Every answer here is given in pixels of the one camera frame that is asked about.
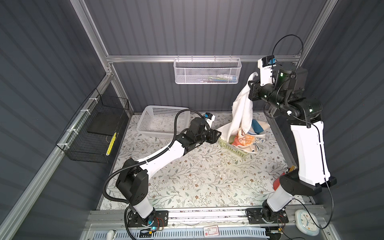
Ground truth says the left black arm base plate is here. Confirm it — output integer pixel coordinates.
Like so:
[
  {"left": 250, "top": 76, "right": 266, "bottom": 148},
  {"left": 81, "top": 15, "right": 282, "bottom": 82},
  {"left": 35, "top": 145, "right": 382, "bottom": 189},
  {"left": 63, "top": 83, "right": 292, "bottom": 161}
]
[{"left": 128, "top": 210, "right": 169, "bottom": 228}]

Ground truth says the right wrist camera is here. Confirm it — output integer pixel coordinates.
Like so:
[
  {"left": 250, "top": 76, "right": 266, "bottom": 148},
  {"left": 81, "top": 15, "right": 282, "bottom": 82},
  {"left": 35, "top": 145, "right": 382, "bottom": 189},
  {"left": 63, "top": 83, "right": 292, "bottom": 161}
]
[{"left": 258, "top": 55, "right": 276, "bottom": 86}]

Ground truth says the orange patterned towel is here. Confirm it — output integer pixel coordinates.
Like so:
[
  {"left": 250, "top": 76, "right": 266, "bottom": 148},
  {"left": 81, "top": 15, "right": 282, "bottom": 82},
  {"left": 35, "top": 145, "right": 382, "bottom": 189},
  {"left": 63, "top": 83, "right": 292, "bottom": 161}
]
[{"left": 232, "top": 129, "right": 266, "bottom": 154}]

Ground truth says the black wire wall basket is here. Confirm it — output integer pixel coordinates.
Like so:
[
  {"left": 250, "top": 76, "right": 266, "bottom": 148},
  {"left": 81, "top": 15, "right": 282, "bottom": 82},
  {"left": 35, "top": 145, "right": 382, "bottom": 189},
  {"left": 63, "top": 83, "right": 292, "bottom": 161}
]
[{"left": 57, "top": 91, "right": 130, "bottom": 164}]

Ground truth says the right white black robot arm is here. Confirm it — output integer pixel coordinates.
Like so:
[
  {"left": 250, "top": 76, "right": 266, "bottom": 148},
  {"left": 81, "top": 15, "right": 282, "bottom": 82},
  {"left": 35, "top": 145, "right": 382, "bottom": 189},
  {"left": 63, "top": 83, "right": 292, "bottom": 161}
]
[{"left": 249, "top": 66, "right": 337, "bottom": 223}]

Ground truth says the white wire wall basket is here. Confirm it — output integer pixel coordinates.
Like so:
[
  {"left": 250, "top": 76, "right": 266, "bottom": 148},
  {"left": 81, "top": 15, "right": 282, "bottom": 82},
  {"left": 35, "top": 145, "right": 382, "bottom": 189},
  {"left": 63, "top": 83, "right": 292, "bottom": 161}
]
[{"left": 173, "top": 58, "right": 242, "bottom": 85}]

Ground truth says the green plastic towel basket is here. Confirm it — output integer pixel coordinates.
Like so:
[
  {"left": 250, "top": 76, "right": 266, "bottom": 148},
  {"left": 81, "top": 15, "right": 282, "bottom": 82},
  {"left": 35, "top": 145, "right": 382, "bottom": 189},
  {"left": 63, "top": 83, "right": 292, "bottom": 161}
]
[{"left": 218, "top": 138, "right": 250, "bottom": 158}]

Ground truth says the white wall clock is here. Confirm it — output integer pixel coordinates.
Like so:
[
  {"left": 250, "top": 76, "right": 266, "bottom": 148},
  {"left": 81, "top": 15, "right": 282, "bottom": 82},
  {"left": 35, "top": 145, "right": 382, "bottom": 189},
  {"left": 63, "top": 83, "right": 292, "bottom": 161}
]
[{"left": 295, "top": 210, "right": 320, "bottom": 236}]

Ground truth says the white ventilated cable duct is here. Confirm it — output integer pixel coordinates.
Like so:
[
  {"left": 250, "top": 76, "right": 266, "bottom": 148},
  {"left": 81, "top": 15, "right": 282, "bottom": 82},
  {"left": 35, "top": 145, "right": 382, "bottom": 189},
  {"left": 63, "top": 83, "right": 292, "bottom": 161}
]
[{"left": 92, "top": 226, "right": 268, "bottom": 240}]

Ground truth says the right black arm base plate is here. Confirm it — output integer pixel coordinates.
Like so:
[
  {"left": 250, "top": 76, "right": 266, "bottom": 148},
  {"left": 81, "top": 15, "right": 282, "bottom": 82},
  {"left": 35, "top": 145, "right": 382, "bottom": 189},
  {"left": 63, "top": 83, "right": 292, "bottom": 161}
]
[{"left": 245, "top": 207, "right": 289, "bottom": 224}]

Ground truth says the blue white towel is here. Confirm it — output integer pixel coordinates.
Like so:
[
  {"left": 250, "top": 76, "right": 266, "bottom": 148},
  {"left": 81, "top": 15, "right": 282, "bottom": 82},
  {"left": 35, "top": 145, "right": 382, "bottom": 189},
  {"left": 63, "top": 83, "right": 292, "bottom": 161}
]
[{"left": 252, "top": 120, "right": 270, "bottom": 135}]

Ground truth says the white plastic laundry basket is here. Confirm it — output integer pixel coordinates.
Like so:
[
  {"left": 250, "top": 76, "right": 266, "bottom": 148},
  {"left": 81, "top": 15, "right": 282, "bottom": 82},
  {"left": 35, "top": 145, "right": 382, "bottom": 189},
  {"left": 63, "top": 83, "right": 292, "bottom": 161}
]
[{"left": 137, "top": 105, "right": 186, "bottom": 139}]

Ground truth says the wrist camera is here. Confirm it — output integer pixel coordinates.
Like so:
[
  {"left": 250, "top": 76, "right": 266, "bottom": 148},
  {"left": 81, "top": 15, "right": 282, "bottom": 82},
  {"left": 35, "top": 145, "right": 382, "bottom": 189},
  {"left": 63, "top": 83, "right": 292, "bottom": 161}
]
[
  {"left": 204, "top": 113, "right": 215, "bottom": 128},
  {"left": 258, "top": 55, "right": 276, "bottom": 86}
]

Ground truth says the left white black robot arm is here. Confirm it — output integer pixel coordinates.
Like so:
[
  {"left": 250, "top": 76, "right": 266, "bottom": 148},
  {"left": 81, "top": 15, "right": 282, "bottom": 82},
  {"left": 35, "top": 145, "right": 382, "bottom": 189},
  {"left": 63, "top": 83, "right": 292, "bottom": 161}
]
[{"left": 102, "top": 109, "right": 222, "bottom": 225}]

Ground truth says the white terry towel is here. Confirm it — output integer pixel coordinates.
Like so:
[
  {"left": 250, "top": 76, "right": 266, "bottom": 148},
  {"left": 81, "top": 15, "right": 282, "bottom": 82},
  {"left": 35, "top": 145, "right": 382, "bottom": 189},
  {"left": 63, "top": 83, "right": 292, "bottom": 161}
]
[{"left": 218, "top": 72, "right": 259, "bottom": 142}]

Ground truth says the red pen cup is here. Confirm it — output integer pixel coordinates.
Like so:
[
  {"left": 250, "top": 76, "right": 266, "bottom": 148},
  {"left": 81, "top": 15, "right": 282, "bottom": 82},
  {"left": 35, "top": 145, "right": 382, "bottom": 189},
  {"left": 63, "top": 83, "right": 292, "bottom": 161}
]
[{"left": 273, "top": 173, "right": 286, "bottom": 191}]

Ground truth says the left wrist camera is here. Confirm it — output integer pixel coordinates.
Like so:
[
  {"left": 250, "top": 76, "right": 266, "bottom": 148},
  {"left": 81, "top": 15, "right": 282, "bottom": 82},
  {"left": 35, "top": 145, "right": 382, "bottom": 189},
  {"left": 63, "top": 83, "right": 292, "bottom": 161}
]
[{"left": 204, "top": 113, "right": 215, "bottom": 128}]

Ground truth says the black pad in basket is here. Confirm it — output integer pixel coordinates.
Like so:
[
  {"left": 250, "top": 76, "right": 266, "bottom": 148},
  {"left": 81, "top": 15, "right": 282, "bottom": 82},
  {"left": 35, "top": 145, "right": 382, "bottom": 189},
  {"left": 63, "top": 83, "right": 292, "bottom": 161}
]
[{"left": 87, "top": 112, "right": 120, "bottom": 137}]

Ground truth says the red white label card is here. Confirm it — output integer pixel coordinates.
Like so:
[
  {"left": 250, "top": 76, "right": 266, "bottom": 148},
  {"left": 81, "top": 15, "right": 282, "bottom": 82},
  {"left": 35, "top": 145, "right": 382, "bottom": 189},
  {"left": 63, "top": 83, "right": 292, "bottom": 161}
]
[{"left": 203, "top": 225, "right": 220, "bottom": 237}]

